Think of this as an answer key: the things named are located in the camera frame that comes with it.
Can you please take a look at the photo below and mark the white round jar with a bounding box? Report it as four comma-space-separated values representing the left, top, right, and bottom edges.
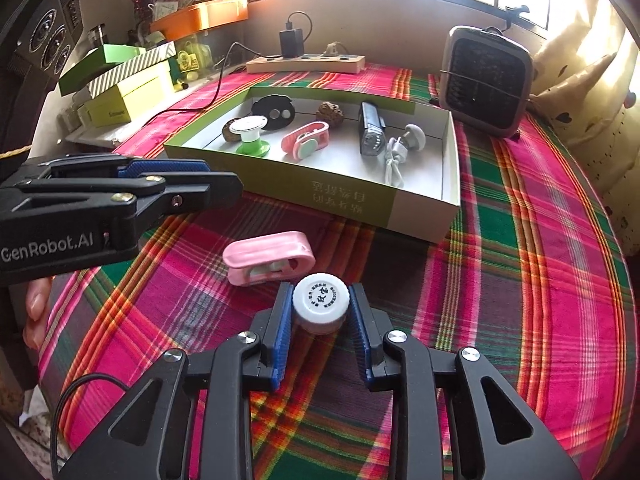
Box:
292, 273, 350, 335

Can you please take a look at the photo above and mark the pink cable clip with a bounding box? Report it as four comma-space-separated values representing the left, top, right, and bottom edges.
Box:
222, 231, 316, 286

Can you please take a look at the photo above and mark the brown walnut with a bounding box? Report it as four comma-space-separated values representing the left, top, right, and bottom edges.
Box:
316, 101, 344, 128
222, 118, 241, 143

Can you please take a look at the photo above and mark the green white spool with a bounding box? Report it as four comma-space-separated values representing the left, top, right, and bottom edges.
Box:
229, 115, 270, 157

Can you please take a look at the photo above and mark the black round disc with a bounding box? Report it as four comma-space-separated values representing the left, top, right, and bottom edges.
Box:
250, 94, 296, 131

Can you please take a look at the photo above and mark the pink earhook clip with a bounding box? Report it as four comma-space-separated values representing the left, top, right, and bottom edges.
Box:
281, 122, 330, 162

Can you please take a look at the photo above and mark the white usb cable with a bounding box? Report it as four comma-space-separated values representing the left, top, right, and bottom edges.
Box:
383, 152, 409, 189

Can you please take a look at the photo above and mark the black bike light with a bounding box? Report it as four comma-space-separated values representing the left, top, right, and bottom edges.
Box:
359, 101, 386, 156

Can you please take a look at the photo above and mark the white mushroom hook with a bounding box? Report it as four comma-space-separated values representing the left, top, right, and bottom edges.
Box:
386, 124, 426, 162

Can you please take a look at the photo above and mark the person's left hand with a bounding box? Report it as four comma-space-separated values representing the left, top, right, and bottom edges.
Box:
23, 278, 53, 350

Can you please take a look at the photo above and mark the yellow green box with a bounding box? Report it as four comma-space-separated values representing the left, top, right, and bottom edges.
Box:
72, 61, 174, 127

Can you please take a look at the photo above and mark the green striped gift box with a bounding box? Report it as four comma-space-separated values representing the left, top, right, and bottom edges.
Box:
58, 41, 177, 98

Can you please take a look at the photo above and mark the plaid bed cover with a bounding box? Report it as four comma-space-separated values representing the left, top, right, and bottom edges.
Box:
37, 62, 639, 480

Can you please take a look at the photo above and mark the orange storage tray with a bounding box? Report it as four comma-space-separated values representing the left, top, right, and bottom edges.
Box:
150, 0, 248, 41

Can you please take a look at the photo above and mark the green white cardboard box tray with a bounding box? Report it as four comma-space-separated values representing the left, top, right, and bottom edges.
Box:
165, 86, 461, 243

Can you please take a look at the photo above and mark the black charger adapter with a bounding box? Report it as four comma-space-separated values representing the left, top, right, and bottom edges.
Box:
279, 28, 305, 58

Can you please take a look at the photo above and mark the white plug on strip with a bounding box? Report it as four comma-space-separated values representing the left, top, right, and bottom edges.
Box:
323, 41, 349, 56

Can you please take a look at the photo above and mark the beige power strip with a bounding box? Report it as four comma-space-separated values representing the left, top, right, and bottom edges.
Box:
246, 54, 366, 74

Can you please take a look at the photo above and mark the grey portable heater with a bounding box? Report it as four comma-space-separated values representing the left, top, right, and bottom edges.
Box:
438, 25, 533, 139

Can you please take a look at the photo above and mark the cream heart curtain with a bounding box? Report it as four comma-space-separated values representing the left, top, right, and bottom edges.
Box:
529, 0, 639, 256

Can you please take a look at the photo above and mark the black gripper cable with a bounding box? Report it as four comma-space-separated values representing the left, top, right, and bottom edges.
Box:
49, 372, 132, 480

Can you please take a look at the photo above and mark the black camera housing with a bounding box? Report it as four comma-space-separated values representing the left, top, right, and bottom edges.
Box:
1, 0, 84, 153

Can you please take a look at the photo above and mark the black charger cable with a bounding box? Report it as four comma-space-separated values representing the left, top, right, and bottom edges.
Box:
144, 10, 315, 122

